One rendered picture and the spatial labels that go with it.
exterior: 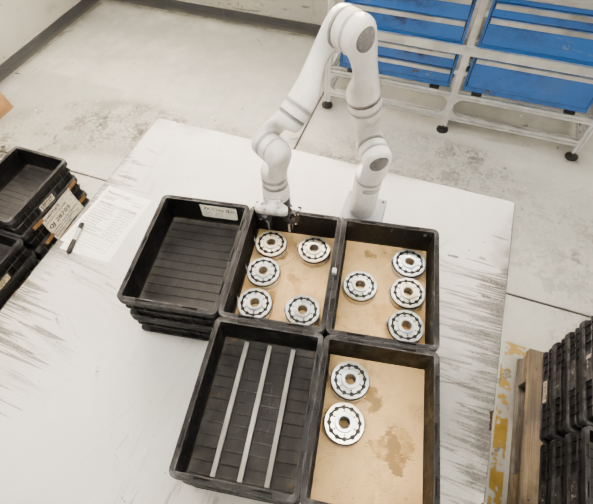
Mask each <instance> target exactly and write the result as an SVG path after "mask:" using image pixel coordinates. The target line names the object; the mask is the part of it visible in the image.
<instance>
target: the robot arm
mask: <svg viewBox="0 0 593 504"><path fill-rule="evenodd" d="M336 49H337V50H339V51H341V52H342V53H344V54H346V56H347V57H348V58H349V61H350V64H351V68H352V73H353V77H352V78H351V80H350V81H349V83H348V86H347V88H346V102H347V106H348V110H349V114H350V117H351V120H352V122H353V124H354V127H355V133H356V148H357V152H358V155H359V157H360V160H361V162H362V164H360V165H359V166H358V167H357V169H356V172H355V178H354V183H353V189H352V194H351V199H350V204H349V209H350V212H351V213H352V214H353V215H354V216H356V217H359V218H367V217H369V216H371V215H372V214H373V212H374V209H375V206H376V203H377V199H378V195H379V192H380V188H381V185H382V181H383V179H384V178H385V177H386V175H387V173H388V170H389V168H390V165H391V162H392V153H391V151H390V148H389V146H388V144H387V142H386V140H385V137H384V136H383V133H382V131H381V127H380V123H379V118H380V116H381V114H382V111H383V101H382V94H381V88H380V81H379V70H378V33H377V25H376V22H375V20H374V18H373V17H372V16H371V15H370V14H368V13H367V12H365V11H363V10H361V9H359V8H357V7H355V6H353V5H351V4H349V3H345V2H342V3H338V4H337V5H335V6H334V7H333V8H332V9H331V10H330V12H329V13H328V15H327V16H326V18H325V20H324V22H323V24H322V26H321V28H320V30H319V32H318V35H317V37H316V39H315V41H314V44H313V46H312V48H311V50H310V52H309V55H308V57H307V59H306V61H305V64H304V66H303V68H302V70H301V73H300V75H299V77H298V79H297V80H296V82H295V84H294V86H293V87H292V89H291V91H290V92H289V94H288V95H287V97H286V98H285V100H284V101H283V103H282V105H281V107H280V108H279V110H278V111H277V112H276V113H275V114H274V115H273V116H272V117H271V118H270V119H269V120H268V121H266V122H265V123H264V124H263V125H262V126H261V127H260V128H259V129H258V130H257V131H256V132H255V134H254V136H253V138H252V142H251V147H252V150H253V151H254V152H255V153H256V154H257V155H258V156H259V157H260V158H261V159H262V160H263V161H265V162H264V163H263V164H262V166H261V180H262V193H263V201H260V202H259V201H257V202H256V204H255V206H254V209H255V212H256V213H257V216H258V218H259V220H265V222H266V226H267V228H269V230H271V228H272V216H273V217H281V218H283V220H284V221H286V222H287V224H288V225H287V226H288V232H291V231H292V230H293V224H295V225H297V224H298V221H299V217H300V213H301V209H302V207H300V206H299V207H298V208H294V207H292V205H291V202H290V188H289V183H288V175H287V171H288V168H289V164H290V161H291V157H292V152H291V148H290V146H289V144H288V143H287V142H286V141H285V140H283V139H282V138H281V137H280V136H279V135H280V134H281V133H282V132H284V131H285V130H288V131H290V132H293V133H297V132H299V131H300V130H301V128H302V127H303V125H304V124H305V123H306V121H307V119H308V118H309V116H310V115H311V113H312V112H313V110H314V109H315V107H316V105H317V102H318V99H319V96H320V91H321V85H322V79H323V74H324V70H325V67H326V65H327V62H328V60H329V59H330V57H331V55H332V54H333V53H334V51H335V50H336ZM291 211H292V212H293V214H294V216H295V218H293V217H292V215H291Z"/></svg>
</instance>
